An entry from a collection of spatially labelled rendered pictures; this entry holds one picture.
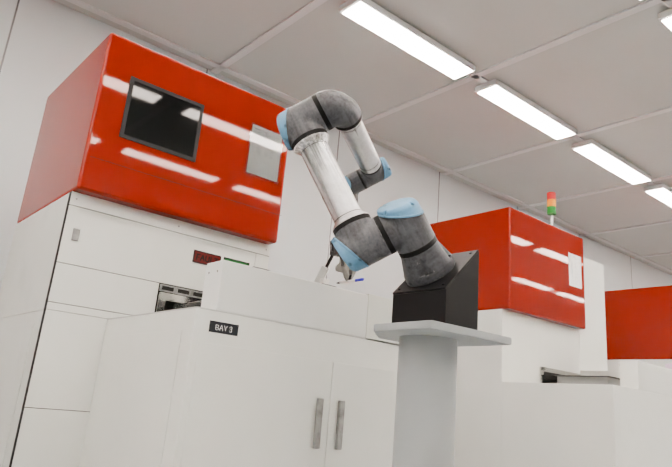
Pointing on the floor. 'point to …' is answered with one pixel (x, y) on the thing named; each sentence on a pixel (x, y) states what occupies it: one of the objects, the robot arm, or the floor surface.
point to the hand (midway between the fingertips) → (349, 277)
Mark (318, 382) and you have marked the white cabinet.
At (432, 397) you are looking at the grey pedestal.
